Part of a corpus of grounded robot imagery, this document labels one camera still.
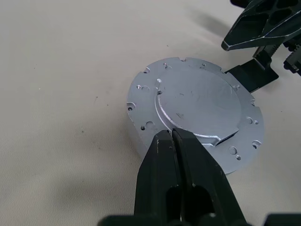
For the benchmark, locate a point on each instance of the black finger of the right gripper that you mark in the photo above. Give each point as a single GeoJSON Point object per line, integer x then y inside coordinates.
{"type": "Point", "coordinates": [258, 26]}
{"type": "Point", "coordinates": [292, 63]}

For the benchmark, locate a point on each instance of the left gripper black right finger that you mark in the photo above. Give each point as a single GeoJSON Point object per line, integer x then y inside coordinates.
{"type": "Point", "coordinates": [202, 188]}

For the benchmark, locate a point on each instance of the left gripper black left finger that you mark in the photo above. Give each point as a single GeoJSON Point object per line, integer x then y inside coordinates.
{"type": "Point", "coordinates": [160, 176]}

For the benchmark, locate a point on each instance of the silver motor housing copper windings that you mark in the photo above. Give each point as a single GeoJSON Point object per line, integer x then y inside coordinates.
{"type": "Point", "coordinates": [138, 136]}

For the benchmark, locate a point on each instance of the silver round motor lid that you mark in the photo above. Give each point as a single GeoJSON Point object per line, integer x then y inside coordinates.
{"type": "Point", "coordinates": [200, 106]}

